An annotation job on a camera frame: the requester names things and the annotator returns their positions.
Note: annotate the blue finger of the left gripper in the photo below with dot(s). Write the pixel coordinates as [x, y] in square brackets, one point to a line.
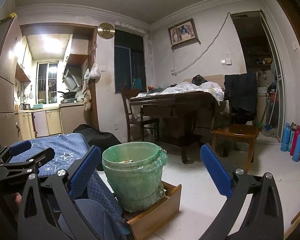
[20, 147]
[42, 158]

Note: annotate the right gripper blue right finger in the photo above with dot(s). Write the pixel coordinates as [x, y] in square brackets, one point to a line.
[219, 173]

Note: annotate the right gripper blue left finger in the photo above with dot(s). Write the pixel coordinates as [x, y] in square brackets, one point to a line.
[81, 171]

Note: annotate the kitchen counter cabinets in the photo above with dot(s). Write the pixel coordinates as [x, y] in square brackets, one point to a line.
[61, 119]

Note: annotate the green lined trash bucket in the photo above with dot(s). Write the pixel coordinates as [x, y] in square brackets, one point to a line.
[134, 172]

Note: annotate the kitchen window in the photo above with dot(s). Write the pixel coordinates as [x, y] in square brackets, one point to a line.
[47, 83]

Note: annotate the person's left hand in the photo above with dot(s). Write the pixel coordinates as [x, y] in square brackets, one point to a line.
[17, 199]

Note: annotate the blue star-patterned tablecloth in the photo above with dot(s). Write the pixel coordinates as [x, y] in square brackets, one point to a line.
[90, 192]

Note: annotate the black bag on floor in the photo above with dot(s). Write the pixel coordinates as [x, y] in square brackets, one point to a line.
[93, 136]

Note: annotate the brown wooden stool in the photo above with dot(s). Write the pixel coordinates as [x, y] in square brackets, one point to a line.
[237, 133]

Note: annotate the black wok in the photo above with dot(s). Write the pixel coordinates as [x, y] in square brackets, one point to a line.
[68, 95]

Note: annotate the dark wooden dining table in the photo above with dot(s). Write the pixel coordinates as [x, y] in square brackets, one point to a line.
[177, 115]

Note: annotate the wooden drawer under bucket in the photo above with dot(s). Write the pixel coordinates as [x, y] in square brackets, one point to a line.
[144, 223]

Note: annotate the blue and red bottles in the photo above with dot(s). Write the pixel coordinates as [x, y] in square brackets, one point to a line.
[291, 141]

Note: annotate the steel range hood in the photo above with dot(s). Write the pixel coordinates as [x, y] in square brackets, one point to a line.
[72, 78]

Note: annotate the black garment on chair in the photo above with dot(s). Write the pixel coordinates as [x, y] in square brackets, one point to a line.
[241, 93]

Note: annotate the white cloth on table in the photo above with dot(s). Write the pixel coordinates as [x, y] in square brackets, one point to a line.
[187, 87]

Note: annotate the dark wooden chair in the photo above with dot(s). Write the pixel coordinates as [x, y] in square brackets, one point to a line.
[136, 118]

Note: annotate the hanging white plastic bag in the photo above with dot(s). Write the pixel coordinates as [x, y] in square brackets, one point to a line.
[95, 72]

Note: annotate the grey refrigerator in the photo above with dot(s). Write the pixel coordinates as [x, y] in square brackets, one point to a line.
[10, 38]

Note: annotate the round gold wall clock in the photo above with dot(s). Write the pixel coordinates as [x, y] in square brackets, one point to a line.
[106, 31]

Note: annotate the framed wall picture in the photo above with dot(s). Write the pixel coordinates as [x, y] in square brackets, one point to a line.
[183, 34]

